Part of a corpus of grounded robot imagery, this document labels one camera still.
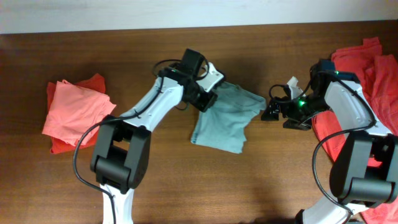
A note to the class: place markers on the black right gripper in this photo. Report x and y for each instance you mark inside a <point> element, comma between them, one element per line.
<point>302,124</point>

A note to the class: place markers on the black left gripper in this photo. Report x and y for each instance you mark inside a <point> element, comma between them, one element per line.
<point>208,98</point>

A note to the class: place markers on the light blue t-shirt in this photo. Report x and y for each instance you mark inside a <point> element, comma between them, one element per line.
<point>222,126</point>

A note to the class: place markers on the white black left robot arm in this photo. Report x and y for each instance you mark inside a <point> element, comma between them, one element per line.
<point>121,154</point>

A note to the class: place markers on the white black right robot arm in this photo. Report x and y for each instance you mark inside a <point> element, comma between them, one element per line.
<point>364,174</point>

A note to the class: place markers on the red printed t-shirt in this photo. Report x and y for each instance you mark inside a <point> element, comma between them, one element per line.
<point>377,73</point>

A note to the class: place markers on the folded red shirt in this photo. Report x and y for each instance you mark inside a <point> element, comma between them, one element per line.
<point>93,82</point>

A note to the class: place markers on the folded pink shirt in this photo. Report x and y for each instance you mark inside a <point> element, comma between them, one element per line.
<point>77,112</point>

